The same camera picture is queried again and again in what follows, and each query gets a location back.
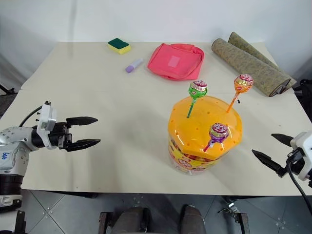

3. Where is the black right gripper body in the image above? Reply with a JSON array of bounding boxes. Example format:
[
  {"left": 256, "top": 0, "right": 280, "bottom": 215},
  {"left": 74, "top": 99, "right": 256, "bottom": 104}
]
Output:
[{"left": 284, "top": 149, "right": 306, "bottom": 175}]

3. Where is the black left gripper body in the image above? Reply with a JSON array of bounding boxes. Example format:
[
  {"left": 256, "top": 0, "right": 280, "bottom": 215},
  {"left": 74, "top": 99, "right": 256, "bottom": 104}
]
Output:
[{"left": 48, "top": 121, "right": 73, "bottom": 150}]

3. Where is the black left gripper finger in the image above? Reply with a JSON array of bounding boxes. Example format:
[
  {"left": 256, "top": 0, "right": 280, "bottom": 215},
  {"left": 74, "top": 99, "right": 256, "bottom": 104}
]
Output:
[
  {"left": 65, "top": 138, "right": 101, "bottom": 153},
  {"left": 66, "top": 116, "right": 99, "bottom": 128}
]

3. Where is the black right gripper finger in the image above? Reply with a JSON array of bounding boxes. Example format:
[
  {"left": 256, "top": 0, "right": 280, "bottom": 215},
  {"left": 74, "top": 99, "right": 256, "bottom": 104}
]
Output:
[
  {"left": 271, "top": 133, "right": 295, "bottom": 147},
  {"left": 251, "top": 149, "right": 287, "bottom": 177}
]

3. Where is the purple wrapped lollipop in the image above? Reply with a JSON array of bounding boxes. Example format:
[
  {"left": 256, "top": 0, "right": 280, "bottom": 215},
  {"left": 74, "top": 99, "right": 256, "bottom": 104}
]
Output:
[{"left": 202, "top": 122, "right": 230, "bottom": 153}]

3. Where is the orange wrapped lollipop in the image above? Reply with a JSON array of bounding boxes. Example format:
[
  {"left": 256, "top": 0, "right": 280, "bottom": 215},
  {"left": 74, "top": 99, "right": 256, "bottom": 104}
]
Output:
[{"left": 226, "top": 74, "right": 254, "bottom": 114}]

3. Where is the lollipop tub with orange lid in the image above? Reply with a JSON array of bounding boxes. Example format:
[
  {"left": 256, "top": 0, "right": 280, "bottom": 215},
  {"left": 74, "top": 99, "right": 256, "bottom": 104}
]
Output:
[{"left": 167, "top": 95, "right": 244, "bottom": 176}]

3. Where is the green wrapped lollipop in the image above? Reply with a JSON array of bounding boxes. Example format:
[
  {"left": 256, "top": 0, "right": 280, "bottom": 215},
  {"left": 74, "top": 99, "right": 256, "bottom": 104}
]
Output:
[{"left": 187, "top": 79, "right": 209, "bottom": 119}]

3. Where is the black equipment beside table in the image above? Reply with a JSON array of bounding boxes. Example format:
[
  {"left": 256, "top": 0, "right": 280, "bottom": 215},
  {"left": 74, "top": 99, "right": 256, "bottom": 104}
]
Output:
[{"left": 293, "top": 78, "right": 312, "bottom": 124}]

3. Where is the black stand base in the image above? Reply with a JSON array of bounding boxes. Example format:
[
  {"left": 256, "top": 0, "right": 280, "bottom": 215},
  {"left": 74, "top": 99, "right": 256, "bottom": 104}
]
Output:
[{"left": 0, "top": 82, "right": 16, "bottom": 96}]

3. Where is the small purple capped bottle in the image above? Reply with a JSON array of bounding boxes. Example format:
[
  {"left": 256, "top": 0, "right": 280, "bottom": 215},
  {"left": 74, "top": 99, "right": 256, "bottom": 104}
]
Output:
[{"left": 125, "top": 58, "right": 144, "bottom": 74}]

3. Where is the rolled brown patterned mat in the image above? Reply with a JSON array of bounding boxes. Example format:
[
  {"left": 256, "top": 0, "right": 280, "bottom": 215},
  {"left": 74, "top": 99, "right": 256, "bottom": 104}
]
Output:
[
  {"left": 228, "top": 31, "right": 298, "bottom": 95},
  {"left": 211, "top": 37, "right": 292, "bottom": 98}
]

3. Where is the green and yellow sponge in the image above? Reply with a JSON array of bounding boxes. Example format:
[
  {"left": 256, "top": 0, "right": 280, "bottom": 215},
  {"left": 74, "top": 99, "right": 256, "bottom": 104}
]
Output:
[{"left": 107, "top": 37, "right": 132, "bottom": 56}]

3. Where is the dark rounded shape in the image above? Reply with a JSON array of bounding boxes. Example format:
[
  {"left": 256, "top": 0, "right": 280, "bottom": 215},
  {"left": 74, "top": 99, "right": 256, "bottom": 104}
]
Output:
[{"left": 180, "top": 204, "right": 207, "bottom": 234}]

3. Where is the pink fabric bag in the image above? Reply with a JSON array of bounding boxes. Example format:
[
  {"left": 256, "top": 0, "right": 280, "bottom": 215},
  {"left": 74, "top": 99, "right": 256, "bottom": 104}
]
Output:
[{"left": 147, "top": 43, "right": 205, "bottom": 81}]

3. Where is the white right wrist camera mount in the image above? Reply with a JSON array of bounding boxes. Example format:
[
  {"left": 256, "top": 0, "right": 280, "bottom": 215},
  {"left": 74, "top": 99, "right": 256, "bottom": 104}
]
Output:
[{"left": 290, "top": 131, "right": 312, "bottom": 182}]

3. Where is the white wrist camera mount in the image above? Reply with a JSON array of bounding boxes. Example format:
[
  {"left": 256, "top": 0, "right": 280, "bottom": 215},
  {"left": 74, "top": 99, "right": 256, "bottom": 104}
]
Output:
[
  {"left": 36, "top": 100, "right": 58, "bottom": 150},
  {"left": 290, "top": 131, "right": 312, "bottom": 182}
]

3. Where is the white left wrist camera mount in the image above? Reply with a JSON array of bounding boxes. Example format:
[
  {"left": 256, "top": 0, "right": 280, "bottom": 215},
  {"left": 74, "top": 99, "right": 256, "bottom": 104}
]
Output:
[{"left": 36, "top": 100, "right": 58, "bottom": 150}]

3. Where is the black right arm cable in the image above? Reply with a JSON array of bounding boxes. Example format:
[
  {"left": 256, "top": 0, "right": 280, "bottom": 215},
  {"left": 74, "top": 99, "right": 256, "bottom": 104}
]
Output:
[{"left": 286, "top": 156, "right": 312, "bottom": 211}]

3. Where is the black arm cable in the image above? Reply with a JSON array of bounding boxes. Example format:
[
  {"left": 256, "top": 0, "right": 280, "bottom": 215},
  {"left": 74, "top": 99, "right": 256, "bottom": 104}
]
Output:
[
  {"left": 19, "top": 104, "right": 43, "bottom": 128},
  {"left": 286, "top": 156, "right": 312, "bottom": 211}
]

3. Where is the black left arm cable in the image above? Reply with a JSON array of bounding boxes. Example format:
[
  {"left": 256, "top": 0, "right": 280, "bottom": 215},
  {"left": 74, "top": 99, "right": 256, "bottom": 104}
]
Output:
[{"left": 19, "top": 104, "right": 43, "bottom": 128}]

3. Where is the rusty metal frame post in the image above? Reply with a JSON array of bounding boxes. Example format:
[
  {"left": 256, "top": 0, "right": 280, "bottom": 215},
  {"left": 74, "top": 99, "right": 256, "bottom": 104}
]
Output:
[
  {"left": 233, "top": 212, "right": 249, "bottom": 234},
  {"left": 98, "top": 211, "right": 111, "bottom": 234}
]

